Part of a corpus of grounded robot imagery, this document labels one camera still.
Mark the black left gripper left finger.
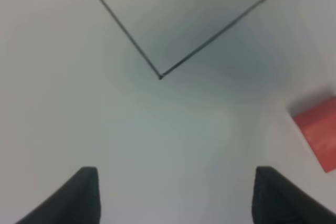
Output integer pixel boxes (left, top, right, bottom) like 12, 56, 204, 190
18, 167, 101, 223

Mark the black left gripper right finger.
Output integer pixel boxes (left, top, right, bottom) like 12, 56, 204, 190
251, 166, 335, 223

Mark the red cube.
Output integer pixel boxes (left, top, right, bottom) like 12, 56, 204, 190
293, 97, 335, 173

